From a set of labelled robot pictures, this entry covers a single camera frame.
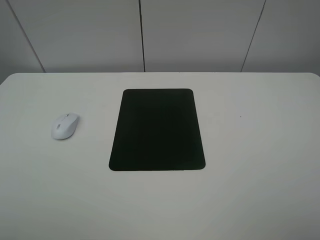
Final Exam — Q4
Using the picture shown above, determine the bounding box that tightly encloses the black mouse pad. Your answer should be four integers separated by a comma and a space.
109, 88, 206, 171

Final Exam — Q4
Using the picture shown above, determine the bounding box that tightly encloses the white computer mouse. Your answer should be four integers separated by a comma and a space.
51, 112, 80, 140

